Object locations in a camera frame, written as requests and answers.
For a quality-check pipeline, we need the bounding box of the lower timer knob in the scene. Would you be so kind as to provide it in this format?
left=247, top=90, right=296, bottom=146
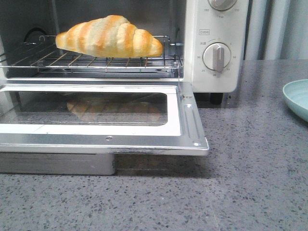
left=203, top=43, right=231, bottom=72

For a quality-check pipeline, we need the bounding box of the upper temperature knob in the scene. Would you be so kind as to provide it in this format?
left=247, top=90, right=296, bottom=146
left=208, top=0, right=237, bottom=11

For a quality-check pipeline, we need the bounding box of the glass oven door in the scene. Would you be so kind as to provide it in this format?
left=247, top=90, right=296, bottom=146
left=0, top=81, right=209, bottom=155

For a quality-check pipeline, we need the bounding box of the white Toshiba toaster oven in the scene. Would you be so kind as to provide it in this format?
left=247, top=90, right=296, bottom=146
left=0, top=0, right=248, bottom=101

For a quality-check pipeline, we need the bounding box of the metal oven door handle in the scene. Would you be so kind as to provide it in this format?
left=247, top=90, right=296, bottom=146
left=0, top=153, right=116, bottom=175

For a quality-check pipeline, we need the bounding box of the striped croissant bread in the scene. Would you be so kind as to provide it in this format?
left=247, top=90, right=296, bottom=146
left=55, top=15, right=163, bottom=58

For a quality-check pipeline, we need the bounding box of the light green plate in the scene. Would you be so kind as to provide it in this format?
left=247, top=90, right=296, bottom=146
left=282, top=79, right=308, bottom=122

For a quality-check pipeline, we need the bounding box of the metal wire oven rack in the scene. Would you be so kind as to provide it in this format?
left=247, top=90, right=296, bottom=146
left=0, top=35, right=183, bottom=74

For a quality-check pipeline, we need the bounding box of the grey curtain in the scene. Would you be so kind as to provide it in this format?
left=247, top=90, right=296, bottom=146
left=244, top=0, right=308, bottom=60

